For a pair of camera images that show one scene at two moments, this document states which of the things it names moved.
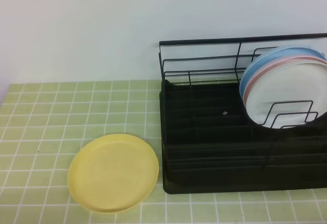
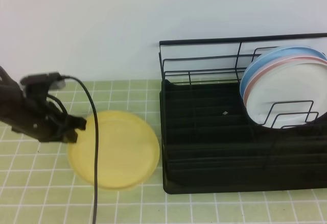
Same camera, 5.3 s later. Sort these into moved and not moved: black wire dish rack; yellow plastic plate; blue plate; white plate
Moved: yellow plastic plate
Not moved: blue plate; black wire dish rack; white plate
